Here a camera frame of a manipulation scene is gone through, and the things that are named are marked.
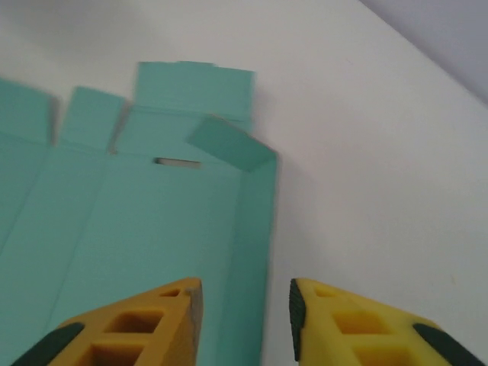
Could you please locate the teal paper box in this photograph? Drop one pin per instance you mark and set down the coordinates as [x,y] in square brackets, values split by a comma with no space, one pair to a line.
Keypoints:
[152,228]

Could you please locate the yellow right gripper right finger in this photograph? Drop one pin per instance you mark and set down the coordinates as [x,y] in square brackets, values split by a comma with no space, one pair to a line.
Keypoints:
[343,335]

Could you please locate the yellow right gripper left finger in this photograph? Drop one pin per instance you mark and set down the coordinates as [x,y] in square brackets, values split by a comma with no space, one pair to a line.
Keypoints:
[160,343]

